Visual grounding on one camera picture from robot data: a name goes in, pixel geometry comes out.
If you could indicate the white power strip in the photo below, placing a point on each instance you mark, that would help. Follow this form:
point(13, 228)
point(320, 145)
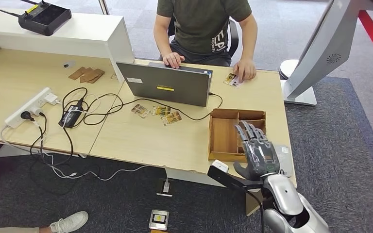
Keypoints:
point(25, 108)

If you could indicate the person's right forearm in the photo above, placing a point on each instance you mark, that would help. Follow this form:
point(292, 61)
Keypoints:
point(164, 40)

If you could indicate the silver kiosk screen stand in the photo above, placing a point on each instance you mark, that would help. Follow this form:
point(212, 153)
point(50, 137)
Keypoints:
point(328, 35)

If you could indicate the person's left forearm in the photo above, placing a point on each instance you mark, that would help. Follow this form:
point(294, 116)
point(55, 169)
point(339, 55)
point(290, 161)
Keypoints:
point(249, 40)

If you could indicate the white sneaker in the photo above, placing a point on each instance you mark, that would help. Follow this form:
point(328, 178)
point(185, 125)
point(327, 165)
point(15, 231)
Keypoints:
point(68, 222)

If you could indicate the grey card reader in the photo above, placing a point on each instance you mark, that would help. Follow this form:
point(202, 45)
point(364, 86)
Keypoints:
point(286, 160)

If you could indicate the small clear plastic piece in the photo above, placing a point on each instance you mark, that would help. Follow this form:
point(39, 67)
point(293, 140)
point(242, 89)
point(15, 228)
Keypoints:
point(114, 76)

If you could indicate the grey laptop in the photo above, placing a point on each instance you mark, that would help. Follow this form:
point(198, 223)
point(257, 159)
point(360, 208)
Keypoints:
point(167, 86)

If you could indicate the white desk front panel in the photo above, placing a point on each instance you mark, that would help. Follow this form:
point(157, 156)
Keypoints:
point(189, 176)

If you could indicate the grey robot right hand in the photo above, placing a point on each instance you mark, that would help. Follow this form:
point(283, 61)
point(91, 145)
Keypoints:
point(260, 157)

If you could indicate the person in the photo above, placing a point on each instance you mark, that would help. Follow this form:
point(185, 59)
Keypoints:
point(202, 29)

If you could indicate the metal pole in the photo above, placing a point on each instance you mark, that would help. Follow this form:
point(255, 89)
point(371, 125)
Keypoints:
point(103, 7)

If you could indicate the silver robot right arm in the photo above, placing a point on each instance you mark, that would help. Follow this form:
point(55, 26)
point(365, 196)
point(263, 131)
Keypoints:
point(286, 199)

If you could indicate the standing person's leg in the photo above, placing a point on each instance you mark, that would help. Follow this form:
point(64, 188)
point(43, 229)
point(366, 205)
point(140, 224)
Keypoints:
point(12, 230)

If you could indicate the wooden desk leg panel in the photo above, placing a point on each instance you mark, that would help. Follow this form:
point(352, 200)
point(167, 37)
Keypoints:
point(253, 204)

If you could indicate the white raised counter shelf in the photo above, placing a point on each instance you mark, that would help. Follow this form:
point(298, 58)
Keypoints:
point(83, 33)

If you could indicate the printed room key card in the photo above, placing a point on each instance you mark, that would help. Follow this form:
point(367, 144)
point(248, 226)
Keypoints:
point(229, 78)
point(172, 118)
point(140, 111)
point(160, 110)

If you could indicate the metal floor socket box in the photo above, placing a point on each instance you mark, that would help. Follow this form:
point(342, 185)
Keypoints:
point(159, 219)

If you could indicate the black remote controller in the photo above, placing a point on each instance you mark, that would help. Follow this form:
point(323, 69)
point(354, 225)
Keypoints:
point(45, 17)

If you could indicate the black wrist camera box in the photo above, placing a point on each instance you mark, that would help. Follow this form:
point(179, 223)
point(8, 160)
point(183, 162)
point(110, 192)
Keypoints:
point(225, 177)

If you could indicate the black laptop power adapter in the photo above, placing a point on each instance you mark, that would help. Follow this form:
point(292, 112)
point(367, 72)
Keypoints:
point(70, 114)

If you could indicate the person's left hand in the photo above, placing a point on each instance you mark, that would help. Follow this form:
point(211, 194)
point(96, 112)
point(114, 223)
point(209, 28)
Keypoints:
point(246, 69)

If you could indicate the person's right hand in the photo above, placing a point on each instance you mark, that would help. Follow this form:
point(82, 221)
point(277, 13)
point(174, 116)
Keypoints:
point(173, 60)

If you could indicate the wooden compartment organizer box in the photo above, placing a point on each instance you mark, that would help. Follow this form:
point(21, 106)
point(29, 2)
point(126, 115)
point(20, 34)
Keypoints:
point(223, 135)

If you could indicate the black power plug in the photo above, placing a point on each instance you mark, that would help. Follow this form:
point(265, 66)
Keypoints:
point(26, 115)

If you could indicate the white charger plug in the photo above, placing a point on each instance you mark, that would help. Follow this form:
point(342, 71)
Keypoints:
point(52, 98)

